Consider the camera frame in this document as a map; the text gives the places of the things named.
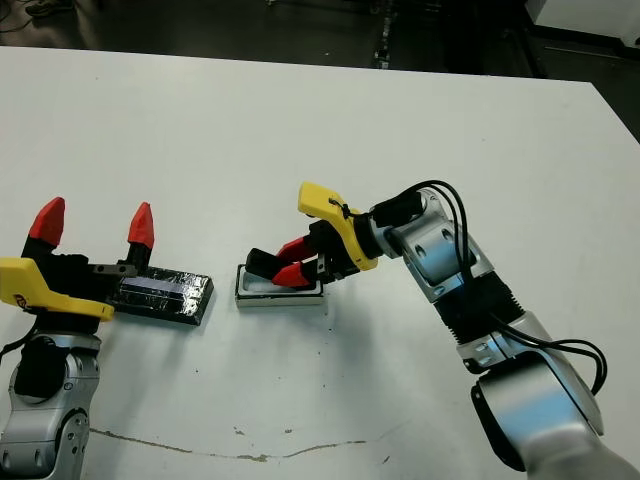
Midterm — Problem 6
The left gripper yellow bracket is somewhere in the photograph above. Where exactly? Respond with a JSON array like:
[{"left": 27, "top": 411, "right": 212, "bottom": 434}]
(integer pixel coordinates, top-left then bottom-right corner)
[{"left": 0, "top": 196, "right": 155, "bottom": 334}]

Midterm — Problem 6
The right gripper yellow bracket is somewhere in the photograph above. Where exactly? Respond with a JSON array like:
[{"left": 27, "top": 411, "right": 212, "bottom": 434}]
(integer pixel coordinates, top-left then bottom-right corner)
[{"left": 271, "top": 180, "right": 391, "bottom": 290}]

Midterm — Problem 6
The slim black camera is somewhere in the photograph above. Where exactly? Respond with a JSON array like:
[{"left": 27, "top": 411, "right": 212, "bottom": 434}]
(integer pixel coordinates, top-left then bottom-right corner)
[{"left": 247, "top": 247, "right": 281, "bottom": 281}]

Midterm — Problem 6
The shiny black box lid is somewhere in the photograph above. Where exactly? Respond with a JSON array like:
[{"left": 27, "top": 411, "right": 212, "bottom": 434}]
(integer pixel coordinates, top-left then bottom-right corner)
[{"left": 107, "top": 267, "right": 216, "bottom": 329}]

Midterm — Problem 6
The black box base white lining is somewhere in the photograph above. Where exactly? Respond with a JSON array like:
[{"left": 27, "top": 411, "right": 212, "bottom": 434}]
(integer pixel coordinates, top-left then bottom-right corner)
[{"left": 234, "top": 262, "right": 329, "bottom": 309}]

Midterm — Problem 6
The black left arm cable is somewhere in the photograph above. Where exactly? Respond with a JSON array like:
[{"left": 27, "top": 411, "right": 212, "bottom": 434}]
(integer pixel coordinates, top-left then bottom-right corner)
[{"left": 0, "top": 327, "right": 41, "bottom": 359}]

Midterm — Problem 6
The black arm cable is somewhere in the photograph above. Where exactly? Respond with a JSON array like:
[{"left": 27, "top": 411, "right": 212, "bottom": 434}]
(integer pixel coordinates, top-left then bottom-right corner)
[
  {"left": 0, "top": 327, "right": 41, "bottom": 359},
  {"left": 399, "top": 179, "right": 609, "bottom": 396}
]

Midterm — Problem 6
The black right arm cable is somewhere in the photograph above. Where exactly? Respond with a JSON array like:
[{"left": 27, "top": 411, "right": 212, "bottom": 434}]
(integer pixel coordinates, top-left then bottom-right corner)
[{"left": 399, "top": 179, "right": 609, "bottom": 396}]

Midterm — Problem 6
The floor cable cover strip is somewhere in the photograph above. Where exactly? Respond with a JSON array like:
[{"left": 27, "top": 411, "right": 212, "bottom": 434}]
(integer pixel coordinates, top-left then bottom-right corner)
[{"left": 372, "top": 0, "right": 396, "bottom": 69}]

